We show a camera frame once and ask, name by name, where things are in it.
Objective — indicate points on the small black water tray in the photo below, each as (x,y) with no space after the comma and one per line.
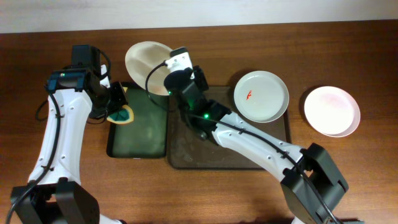
(146,136)

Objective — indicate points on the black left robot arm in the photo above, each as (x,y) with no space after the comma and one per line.
(54,193)

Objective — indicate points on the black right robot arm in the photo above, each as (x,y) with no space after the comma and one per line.
(311,182)

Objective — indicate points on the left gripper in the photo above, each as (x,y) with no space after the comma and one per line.
(122,100)

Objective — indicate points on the green and yellow sponge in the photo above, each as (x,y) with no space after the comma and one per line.
(124,116)

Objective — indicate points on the large brown tray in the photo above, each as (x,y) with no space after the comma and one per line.
(185,151)

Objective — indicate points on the white plate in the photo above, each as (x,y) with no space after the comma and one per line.
(261,96)
(332,111)
(142,58)

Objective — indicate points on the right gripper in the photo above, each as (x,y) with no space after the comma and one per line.
(201,78)

